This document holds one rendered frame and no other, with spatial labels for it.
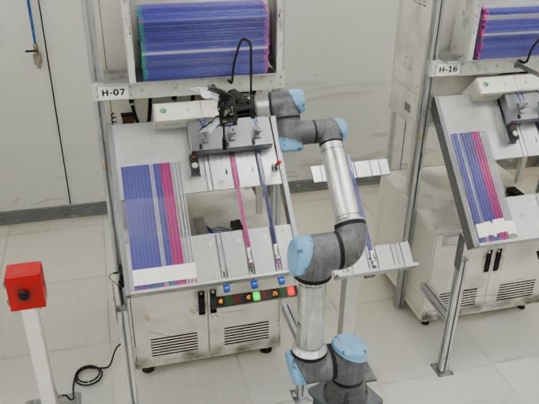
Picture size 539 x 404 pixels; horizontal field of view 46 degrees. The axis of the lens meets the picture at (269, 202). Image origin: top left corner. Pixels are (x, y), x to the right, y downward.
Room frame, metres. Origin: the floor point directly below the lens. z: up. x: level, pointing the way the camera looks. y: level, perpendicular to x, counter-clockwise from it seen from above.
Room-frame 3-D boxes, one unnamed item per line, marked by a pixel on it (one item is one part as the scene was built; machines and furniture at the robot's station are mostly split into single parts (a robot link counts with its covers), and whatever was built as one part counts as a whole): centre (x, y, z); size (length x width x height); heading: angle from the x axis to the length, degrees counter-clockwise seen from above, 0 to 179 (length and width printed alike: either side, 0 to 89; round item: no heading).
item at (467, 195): (2.82, -1.11, 0.65); 1.01 x 0.73 x 1.29; 15
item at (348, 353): (1.60, -0.26, 0.72); 0.13 x 0.12 x 0.14; 105
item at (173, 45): (2.52, 0.27, 1.52); 0.51 x 0.13 x 0.27; 105
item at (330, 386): (1.60, -0.27, 0.60); 0.15 x 0.15 x 0.10
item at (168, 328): (2.62, 0.36, 0.31); 0.70 x 0.65 x 0.62; 105
